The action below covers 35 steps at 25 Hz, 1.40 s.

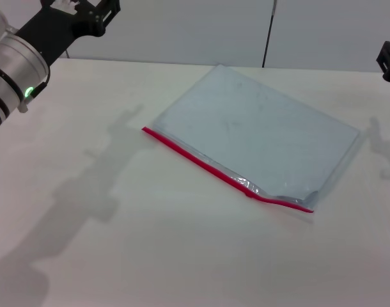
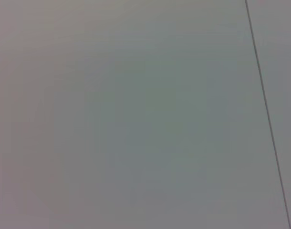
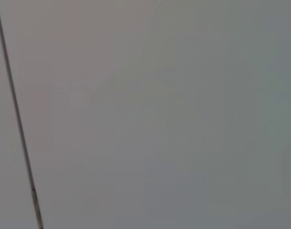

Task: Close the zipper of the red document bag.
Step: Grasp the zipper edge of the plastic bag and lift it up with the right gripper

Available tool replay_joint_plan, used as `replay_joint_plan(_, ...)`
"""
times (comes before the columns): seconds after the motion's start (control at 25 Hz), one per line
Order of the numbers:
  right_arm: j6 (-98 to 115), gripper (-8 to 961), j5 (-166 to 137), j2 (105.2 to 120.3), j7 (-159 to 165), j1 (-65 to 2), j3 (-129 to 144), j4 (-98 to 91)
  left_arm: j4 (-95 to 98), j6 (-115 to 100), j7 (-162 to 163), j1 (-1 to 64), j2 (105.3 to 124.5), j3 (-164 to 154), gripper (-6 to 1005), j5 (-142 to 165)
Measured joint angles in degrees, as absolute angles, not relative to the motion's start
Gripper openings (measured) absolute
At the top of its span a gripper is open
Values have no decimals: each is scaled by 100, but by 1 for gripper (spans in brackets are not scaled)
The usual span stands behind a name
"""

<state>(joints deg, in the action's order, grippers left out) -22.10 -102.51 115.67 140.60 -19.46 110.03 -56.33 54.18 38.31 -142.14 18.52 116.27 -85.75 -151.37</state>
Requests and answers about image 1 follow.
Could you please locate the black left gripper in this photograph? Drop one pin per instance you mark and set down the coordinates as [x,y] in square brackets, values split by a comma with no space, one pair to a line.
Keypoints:
[64,22]

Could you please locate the clear red-zipper document bag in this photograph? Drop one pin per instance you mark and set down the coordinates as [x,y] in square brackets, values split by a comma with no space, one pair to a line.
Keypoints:
[246,128]

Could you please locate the red zipper slider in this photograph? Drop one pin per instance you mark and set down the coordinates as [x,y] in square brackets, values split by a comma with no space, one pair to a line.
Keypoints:
[247,194]

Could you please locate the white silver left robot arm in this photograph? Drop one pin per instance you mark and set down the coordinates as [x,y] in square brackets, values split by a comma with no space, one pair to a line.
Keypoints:
[16,64]

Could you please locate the thin black background pole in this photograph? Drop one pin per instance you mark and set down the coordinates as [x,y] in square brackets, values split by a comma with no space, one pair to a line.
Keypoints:
[269,35]

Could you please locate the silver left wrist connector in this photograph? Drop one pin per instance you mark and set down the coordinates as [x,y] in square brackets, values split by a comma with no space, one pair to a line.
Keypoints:
[25,105]

